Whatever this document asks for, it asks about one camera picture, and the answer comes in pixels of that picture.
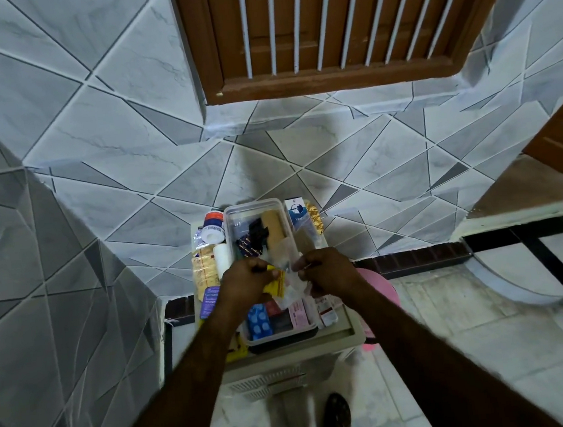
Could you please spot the person's left hand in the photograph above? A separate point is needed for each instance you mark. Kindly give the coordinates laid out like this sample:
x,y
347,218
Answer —
x,y
244,286

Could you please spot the person's right hand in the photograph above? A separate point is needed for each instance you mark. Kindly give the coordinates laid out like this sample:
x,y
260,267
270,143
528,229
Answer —
x,y
332,273

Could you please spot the white bandage roll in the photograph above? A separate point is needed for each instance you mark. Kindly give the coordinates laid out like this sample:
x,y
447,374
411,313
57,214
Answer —
x,y
224,261

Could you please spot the purple tablet strip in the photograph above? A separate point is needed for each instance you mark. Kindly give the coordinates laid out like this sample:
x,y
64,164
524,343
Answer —
x,y
209,302

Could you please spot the blue tablet blister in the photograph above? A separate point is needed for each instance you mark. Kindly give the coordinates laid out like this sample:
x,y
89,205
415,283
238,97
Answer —
x,y
258,322

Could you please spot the beige tablet strip pack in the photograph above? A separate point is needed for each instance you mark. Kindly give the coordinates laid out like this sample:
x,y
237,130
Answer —
x,y
204,273

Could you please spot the gold foil tablet strips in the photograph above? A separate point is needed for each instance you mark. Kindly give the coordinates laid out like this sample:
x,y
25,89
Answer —
x,y
315,220

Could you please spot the beige bandage roll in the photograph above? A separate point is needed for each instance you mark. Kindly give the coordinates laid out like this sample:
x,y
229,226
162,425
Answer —
x,y
275,236

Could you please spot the yellow sachet pack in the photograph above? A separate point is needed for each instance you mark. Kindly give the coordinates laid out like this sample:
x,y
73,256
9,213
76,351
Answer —
x,y
236,349

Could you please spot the white red-blue label medicine bottle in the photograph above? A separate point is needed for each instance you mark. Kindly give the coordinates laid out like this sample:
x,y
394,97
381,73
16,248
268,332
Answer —
x,y
212,227

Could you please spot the white blue medicine box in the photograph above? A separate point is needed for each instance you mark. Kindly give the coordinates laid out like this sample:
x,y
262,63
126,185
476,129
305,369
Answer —
x,y
296,214

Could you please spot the clear plastic first aid box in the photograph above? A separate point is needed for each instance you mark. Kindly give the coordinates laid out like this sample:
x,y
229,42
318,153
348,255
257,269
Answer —
x,y
242,213

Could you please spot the person's left forearm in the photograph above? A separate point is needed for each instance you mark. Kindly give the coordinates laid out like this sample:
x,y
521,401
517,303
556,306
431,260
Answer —
x,y
189,388

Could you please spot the person's right forearm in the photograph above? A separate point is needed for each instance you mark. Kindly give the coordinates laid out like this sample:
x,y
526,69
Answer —
x,y
425,366

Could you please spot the pink lidded trash bin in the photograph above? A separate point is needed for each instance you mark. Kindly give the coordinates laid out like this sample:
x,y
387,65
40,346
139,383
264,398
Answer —
x,y
380,286

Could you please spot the white plastic drawer cabinet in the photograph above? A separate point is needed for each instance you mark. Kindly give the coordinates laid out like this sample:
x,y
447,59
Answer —
x,y
343,334

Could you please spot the dark shoe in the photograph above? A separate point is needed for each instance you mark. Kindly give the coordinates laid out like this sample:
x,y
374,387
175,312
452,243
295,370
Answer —
x,y
338,414

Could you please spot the brown barred wooden window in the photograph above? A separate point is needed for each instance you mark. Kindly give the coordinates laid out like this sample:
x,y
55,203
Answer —
x,y
323,80

